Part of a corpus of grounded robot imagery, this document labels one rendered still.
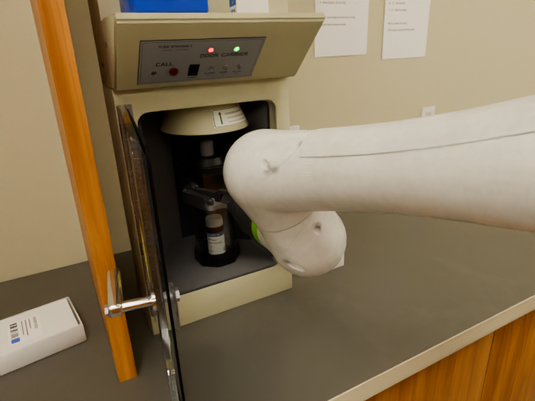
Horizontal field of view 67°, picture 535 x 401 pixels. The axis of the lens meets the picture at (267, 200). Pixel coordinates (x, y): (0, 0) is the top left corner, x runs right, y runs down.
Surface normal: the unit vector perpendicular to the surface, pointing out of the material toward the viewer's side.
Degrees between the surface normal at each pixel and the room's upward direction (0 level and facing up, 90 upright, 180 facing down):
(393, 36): 90
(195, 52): 135
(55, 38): 90
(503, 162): 76
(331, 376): 0
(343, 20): 90
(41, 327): 0
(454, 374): 90
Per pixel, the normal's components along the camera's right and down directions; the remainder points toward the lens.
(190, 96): 0.47, 0.30
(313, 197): -0.47, 0.67
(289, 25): 0.36, 0.87
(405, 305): -0.04, -0.93
